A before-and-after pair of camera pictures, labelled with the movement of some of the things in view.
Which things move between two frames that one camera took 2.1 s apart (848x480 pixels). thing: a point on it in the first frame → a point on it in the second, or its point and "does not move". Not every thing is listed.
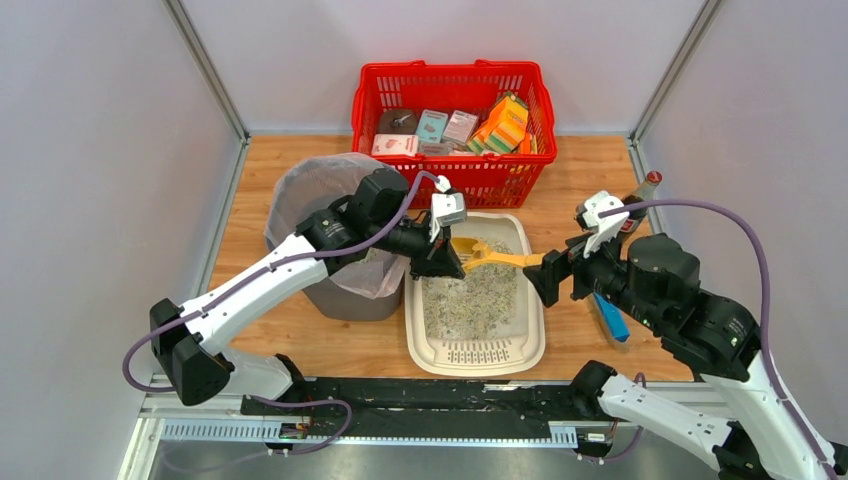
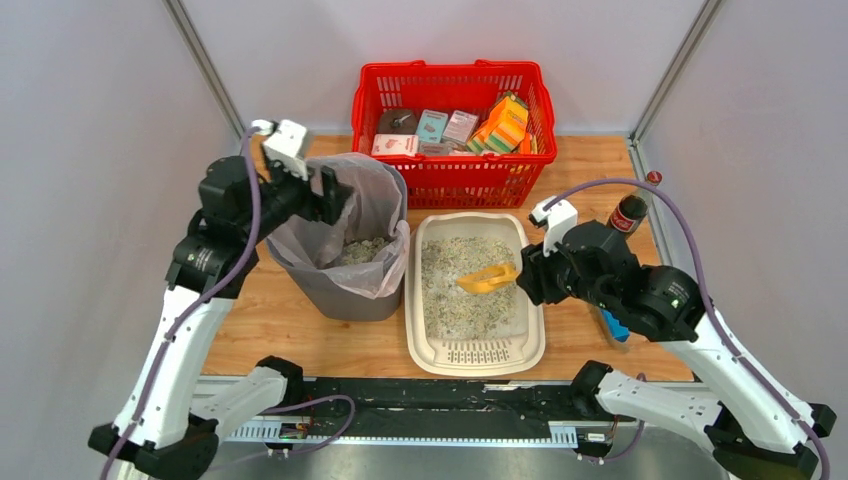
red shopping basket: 486,127 does not move
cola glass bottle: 644,193 does not move
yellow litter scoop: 472,251 → 488,280
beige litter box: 487,324 does not move
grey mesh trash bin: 328,301 does not move
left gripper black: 428,245 → 317,196
